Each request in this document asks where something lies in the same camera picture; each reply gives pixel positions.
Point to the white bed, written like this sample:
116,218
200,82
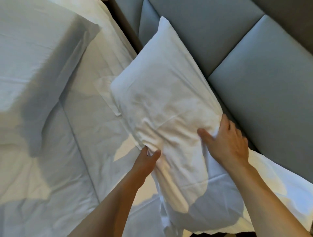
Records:
97,122

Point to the person's right forearm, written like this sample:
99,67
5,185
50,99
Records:
269,207

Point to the white pillow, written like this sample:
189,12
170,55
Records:
166,97
29,48

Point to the person's left hand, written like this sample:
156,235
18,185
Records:
145,166

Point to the grey padded headboard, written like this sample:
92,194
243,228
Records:
256,61

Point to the person's left forearm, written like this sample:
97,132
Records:
107,212

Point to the person's right hand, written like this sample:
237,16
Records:
229,146

